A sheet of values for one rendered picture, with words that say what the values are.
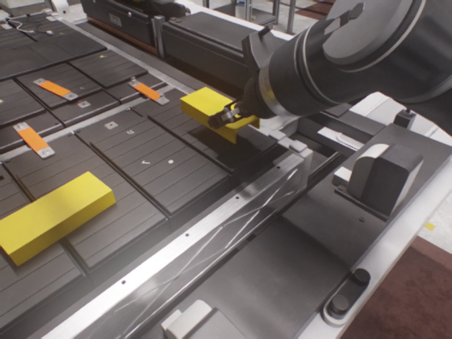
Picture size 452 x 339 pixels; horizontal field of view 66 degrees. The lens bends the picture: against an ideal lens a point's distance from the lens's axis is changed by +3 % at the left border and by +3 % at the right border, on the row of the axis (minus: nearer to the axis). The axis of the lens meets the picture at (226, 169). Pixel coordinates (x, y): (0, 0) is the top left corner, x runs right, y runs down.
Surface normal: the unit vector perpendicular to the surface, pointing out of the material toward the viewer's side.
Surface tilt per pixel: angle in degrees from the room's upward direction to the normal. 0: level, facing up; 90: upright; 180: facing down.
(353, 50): 62
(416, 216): 0
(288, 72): 79
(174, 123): 0
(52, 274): 0
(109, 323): 90
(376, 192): 90
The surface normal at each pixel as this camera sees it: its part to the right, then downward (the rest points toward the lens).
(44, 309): 0.69, 0.47
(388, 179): -0.72, 0.47
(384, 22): -0.81, -0.21
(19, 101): -0.02, -0.74
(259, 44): 0.51, -0.11
